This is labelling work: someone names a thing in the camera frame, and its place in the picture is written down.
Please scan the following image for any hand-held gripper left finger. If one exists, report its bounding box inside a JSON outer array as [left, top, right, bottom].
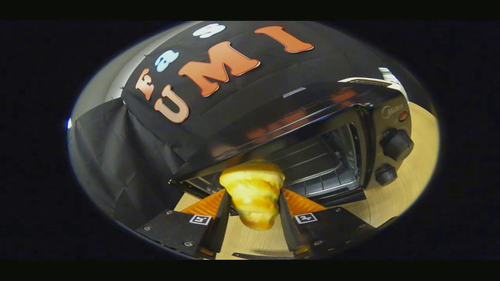
[[136, 189, 234, 259]]

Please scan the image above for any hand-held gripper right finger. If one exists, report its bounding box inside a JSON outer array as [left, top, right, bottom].
[[278, 188, 379, 259]]

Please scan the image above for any golden croissant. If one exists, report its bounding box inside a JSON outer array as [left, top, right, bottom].
[[219, 158, 286, 231]]

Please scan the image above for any black toaster oven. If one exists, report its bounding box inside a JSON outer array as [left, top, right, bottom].
[[169, 81, 414, 260]]

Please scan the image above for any white bread toaster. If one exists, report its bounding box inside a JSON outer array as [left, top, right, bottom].
[[339, 77, 393, 87]]

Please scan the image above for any white plastic drink bottle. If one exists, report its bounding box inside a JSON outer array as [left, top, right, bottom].
[[378, 67, 409, 103]]

